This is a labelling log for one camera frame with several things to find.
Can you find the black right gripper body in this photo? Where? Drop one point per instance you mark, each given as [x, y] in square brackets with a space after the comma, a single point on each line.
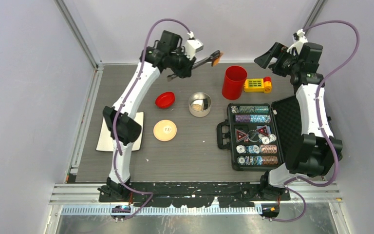
[286, 64]

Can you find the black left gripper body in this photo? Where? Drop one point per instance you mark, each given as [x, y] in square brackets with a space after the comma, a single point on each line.
[180, 65]

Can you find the red tall cup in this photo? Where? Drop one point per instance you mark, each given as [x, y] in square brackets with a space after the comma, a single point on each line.
[234, 79]

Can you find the orange food piece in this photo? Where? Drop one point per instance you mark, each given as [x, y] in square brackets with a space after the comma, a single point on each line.
[216, 58]

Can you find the black white sushi piece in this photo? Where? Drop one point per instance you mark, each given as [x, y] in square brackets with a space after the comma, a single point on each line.
[203, 102]

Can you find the beige bun food piece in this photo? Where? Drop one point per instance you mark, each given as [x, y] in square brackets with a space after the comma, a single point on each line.
[197, 107]

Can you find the metal tongs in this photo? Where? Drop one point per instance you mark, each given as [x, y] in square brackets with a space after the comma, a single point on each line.
[203, 63]

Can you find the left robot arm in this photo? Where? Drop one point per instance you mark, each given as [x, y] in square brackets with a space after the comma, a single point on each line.
[169, 52]

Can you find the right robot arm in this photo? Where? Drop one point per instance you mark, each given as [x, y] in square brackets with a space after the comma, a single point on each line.
[306, 138]

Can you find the steel round lunch container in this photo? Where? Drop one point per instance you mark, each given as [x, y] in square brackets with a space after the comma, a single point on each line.
[199, 95]

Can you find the yellow tape measure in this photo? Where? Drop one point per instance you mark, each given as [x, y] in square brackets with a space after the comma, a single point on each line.
[263, 85]

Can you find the red round lid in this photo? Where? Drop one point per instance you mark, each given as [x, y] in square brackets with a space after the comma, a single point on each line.
[165, 100]

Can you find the black poker chip case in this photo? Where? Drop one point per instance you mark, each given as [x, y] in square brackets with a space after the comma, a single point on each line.
[258, 134]

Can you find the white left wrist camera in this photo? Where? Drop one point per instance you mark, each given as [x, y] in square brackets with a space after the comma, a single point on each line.
[192, 46]

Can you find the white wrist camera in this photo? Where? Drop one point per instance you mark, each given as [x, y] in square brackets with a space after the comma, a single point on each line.
[299, 40]
[192, 46]

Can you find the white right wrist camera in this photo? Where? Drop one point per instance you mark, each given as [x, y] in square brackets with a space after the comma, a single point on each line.
[299, 40]

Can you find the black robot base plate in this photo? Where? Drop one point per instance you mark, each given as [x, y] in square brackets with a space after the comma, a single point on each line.
[190, 194]

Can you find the aluminium frame rail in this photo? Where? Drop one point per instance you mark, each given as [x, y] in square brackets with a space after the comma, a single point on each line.
[83, 199]

